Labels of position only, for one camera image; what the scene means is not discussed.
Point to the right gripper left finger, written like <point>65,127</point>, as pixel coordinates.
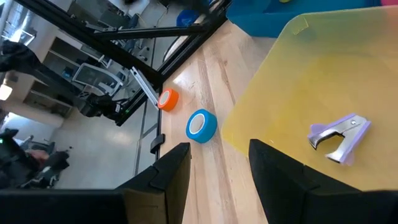
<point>168,186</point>

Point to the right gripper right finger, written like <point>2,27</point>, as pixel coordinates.
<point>295,196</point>

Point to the yellow tape roll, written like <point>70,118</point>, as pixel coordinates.
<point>285,1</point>

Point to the blue tape roll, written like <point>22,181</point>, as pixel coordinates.
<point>208,127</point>

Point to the orange tape roll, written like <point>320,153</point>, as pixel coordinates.
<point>172,101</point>

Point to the silver aluminium bar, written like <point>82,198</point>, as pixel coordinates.
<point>144,85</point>

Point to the yellow translucent plastic tray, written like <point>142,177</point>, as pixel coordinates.
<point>311,77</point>

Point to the white framed chair back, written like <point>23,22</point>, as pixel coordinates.
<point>93,77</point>

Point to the person's hand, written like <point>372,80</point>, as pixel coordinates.
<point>37,154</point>

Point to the blue background chair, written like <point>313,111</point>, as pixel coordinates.
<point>188,18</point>

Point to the white shelving unit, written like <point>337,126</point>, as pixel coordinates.
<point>56,53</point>

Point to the blue plastic tray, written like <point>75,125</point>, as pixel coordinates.
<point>264,21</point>

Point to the black background equipment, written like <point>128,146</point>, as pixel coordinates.
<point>15,56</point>

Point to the red plastic tray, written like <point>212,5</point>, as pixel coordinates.
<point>390,2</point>

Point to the black frame clip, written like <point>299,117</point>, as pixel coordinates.
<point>157,143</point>

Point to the black aluminium frame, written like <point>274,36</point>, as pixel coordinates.
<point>124,60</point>

